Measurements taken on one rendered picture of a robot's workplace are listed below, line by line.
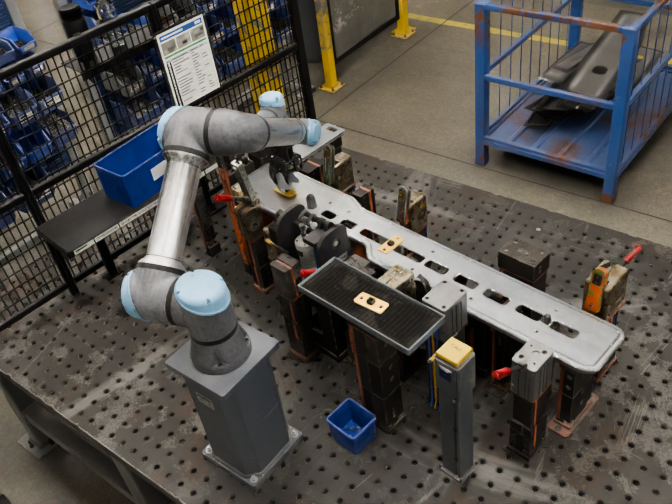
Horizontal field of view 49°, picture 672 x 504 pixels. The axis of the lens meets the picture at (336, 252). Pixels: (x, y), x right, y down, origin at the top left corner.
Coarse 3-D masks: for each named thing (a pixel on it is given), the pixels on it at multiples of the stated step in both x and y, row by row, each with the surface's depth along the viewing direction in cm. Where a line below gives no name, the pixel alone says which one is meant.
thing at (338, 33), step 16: (320, 0) 472; (336, 0) 489; (352, 0) 504; (368, 0) 520; (384, 0) 535; (400, 0) 546; (320, 16) 480; (336, 16) 494; (352, 16) 509; (368, 16) 526; (384, 16) 542; (400, 16) 555; (320, 32) 488; (336, 32) 500; (352, 32) 515; (368, 32) 532; (400, 32) 563; (336, 48) 506; (352, 48) 519; (336, 80) 513
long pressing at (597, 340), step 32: (256, 192) 253; (320, 192) 248; (384, 224) 231; (384, 256) 219; (448, 256) 216; (480, 288) 204; (512, 288) 203; (480, 320) 196; (512, 320) 194; (576, 320) 191; (576, 352) 183; (608, 352) 182
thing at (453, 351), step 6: (450, 342) 169; (456, 342) 169; (444, 348) 168; (450, 348) 168; (456, 348) 168; (462, 348) 168; (468, 348) 167; (438, 354) 168; (444, 354) 167; (450, 354) 167; (456, 354) 166; (462, 354) 166; (468, 354) 167; (450, 360) 165; (456, 360) 165; (462, 360) 166; (456, 366) 165
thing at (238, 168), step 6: (234, 162) 229; (240, 162) 229; (246, 162) 230; (234, 168) 228; (240, 168) 228; (240, 174) 229; (246, 174) 231; (240, 180) 232; (246, 180) 232; (240, 186) 236; (246, 186) 233; (246, 192) 236; (252, 192) 236; (252, 198) 237
